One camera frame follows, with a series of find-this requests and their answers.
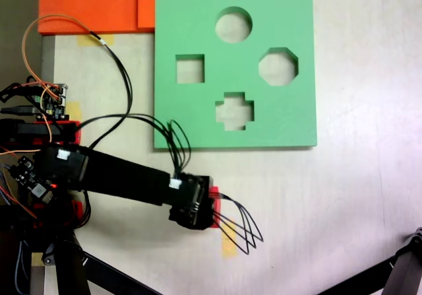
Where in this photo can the red square block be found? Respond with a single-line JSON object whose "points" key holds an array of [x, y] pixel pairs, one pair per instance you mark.
{"points": [[216, 206]]}

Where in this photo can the green shape-hole board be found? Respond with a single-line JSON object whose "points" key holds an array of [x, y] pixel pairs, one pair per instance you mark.
{"points": [[198, 123]]}

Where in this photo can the yellow tape square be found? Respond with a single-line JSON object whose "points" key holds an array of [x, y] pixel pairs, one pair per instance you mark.
{"points": [[37, 258]]}

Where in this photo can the large orange foam block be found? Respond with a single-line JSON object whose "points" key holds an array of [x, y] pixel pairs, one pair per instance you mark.
{"points": [[82, 4]]}

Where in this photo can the yellow tape marker with print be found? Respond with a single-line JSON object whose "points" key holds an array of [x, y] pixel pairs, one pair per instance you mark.
{"points": [[229, 251]]}

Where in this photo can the black tripod with hinge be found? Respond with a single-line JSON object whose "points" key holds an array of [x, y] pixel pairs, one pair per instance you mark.
{"points": [[69, 268]]}

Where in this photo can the small yellow tape piece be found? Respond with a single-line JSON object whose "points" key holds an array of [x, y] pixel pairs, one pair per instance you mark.
{"points": [[76, 107]]}

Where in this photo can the circuit board with green terminal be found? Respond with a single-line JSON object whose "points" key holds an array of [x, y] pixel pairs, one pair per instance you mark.
{"points": [[54, 100]]}

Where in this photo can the black USB plug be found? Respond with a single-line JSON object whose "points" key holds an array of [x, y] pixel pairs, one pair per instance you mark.
{"points": [[23, 109]]}

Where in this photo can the wide yellow tape strip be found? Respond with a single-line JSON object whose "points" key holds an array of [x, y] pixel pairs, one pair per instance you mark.
{"points": [[85, 41]]}

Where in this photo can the black tripod leg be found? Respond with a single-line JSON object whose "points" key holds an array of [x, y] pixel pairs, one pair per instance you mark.
{"points": [[400, 272]]}

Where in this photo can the red printed base mount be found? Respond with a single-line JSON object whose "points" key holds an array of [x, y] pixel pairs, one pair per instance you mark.
{"points": [[77, 130]]}

